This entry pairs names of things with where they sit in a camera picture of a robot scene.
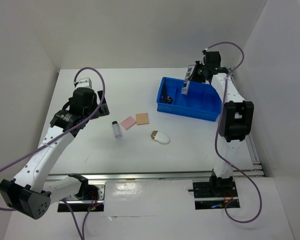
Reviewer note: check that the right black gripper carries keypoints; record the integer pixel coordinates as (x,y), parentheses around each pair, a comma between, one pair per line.
(195,77)

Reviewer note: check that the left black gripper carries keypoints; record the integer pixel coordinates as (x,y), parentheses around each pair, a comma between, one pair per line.
(102,110)

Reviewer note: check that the clear bottle black cap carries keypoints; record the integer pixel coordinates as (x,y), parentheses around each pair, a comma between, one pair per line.
(116,129)

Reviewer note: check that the black fan makeup brush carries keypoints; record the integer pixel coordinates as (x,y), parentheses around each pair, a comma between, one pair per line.
(168,97)

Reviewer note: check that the small orange black brush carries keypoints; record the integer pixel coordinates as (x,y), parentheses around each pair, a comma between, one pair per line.
(169,101)

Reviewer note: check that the thin black makeup brush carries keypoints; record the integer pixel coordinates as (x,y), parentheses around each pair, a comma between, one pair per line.
(163,88)

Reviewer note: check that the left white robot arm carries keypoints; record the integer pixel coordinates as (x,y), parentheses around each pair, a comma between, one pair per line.
(28,192)

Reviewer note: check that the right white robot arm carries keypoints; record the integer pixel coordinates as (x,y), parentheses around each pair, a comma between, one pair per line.
(234,124)

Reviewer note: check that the pink square compact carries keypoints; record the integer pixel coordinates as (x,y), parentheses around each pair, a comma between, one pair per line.
(128,122)

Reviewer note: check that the blue plastic divided bin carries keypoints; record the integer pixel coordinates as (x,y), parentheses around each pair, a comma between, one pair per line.
(202,101)

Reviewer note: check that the tan square compact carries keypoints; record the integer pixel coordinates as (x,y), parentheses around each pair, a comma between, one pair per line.
(142,118)

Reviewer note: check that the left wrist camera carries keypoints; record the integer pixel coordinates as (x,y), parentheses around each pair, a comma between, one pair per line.
(84,83)

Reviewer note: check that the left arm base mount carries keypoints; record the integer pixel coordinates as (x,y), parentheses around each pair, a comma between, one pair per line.
(92,200)

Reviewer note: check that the aluminium rail front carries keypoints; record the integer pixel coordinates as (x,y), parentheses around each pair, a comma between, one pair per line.
(155,175)

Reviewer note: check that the aluminium rail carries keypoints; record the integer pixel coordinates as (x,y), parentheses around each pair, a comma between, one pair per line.
(155,175)
(243,155)

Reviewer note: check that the aluminium rail right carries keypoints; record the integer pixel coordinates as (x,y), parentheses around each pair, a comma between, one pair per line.
(243,155)

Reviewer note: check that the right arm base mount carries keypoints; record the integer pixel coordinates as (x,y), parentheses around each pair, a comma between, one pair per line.
(206,199)

